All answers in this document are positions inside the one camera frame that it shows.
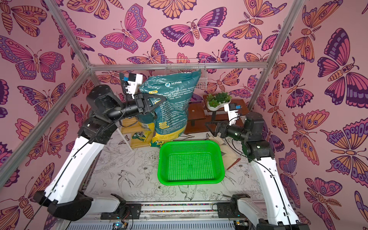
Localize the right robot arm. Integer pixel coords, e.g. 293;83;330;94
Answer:
205;112;309;230

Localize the aluminium frame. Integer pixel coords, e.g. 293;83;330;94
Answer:
0;0;305;190

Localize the green plastic basket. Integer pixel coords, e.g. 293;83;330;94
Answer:
157;140;225;186

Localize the brown wooden plant stand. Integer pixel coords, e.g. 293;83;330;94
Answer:
183;99;251;134

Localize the succulent in white pot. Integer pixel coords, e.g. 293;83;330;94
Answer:
206;92;232;111

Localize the green fertilizer bag plant picture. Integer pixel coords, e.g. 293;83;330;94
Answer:
140;70;201;147

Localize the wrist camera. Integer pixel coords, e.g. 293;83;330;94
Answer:
119;73;143;100
223;103;241;126

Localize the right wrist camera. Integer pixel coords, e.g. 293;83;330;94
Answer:
223;103;241;126

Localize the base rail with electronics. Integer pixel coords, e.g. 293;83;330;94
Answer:
54;201;256;230

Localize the white wood shelf rack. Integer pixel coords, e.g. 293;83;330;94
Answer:
120;115;154;149

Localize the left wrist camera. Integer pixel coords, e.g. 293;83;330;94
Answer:
119;73;143;100

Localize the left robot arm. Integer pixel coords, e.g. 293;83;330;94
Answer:
34;85;166;221

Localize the white wire basket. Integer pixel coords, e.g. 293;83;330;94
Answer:
164;56;208;90

